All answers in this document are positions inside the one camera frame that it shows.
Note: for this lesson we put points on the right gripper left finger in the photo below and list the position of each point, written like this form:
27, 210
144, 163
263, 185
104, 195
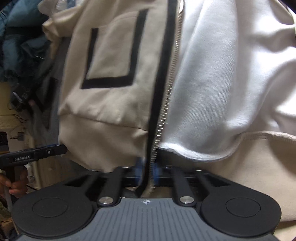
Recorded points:
66, 207

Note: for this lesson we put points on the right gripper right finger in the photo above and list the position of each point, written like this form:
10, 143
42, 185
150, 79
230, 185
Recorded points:
226, 206

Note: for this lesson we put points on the beige zip hoodie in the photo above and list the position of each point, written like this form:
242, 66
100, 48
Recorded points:
192, 84

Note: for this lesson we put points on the person's left hand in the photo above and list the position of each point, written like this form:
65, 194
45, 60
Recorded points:
17, 188

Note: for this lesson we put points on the blue quilted duvet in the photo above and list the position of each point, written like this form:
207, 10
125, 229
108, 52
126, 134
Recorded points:
24, 47

